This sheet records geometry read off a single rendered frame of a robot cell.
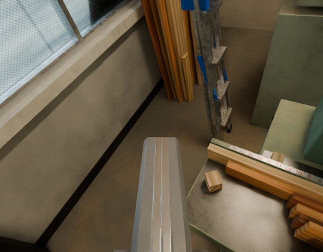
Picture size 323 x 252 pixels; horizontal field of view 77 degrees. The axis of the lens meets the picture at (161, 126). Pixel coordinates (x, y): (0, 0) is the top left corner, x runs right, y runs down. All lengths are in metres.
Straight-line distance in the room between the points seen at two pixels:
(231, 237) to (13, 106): 1.06
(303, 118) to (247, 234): 0.48
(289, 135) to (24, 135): 1.19
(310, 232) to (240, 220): 0.13
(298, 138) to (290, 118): 0.08
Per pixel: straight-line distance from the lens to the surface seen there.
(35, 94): 1.18
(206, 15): 1.02
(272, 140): 0.76
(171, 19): 1.56
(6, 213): 1.45
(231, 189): 0.55
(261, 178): 0.53
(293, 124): 0.82
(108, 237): 1.56
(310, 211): 0.52
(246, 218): 0.53
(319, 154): 0.71
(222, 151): 0.53
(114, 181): 1.67
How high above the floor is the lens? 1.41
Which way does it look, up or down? 51 degrees down
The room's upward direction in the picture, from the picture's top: 17 degrees counter-clockwise
